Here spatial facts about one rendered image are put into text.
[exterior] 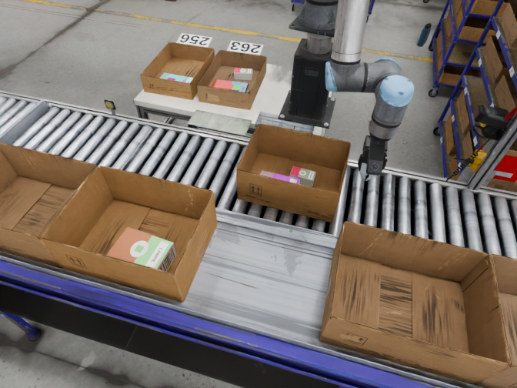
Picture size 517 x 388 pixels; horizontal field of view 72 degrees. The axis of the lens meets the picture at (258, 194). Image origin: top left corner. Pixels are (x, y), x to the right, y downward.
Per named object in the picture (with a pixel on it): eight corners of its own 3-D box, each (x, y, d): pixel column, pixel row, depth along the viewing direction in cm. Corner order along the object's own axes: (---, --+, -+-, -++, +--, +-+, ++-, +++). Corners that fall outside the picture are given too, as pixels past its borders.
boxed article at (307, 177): (292, 172, 153) (293, 165, 150) (315, 178, 151) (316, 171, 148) (288, 182, 150) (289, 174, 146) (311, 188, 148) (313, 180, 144)
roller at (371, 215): (378, 177, 160) (381, 168, 157) (371, 277, 127) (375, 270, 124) (367, 175, 161) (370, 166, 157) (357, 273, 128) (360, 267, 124)
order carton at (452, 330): (461, 282, 107) (491, 252, 94) (473, 386, 89) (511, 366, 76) (332, 251, 113) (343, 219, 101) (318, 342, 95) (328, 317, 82)
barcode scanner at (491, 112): (463, 122, 140) (480, 100, 132) (493, 131, 139) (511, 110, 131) (465, 132, 136) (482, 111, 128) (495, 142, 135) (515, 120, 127)
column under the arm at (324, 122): (288, 91, 195) (295, 31, 170) (335, 99, 191) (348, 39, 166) (278, 118, 178) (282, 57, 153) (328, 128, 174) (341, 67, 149)
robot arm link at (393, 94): (411, 74, 102) (420, 93, 96) (398, 109, 112) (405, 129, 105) (379, 71, 103) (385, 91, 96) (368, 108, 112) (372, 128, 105)
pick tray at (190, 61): (216, 64, 212) (215, 48, 204) (192, 100, 187) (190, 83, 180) (171, 57, 216) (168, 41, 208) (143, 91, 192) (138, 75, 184)
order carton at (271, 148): (343, 172, 155) (351, 142, 142) (332, 223, 137) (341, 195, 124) (258, 152, 162) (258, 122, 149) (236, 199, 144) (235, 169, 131)
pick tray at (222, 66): (266, 72, 207) (267, 56, 200) (250, 110, 183) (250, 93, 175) (220, 65, 211) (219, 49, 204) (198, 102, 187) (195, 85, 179)
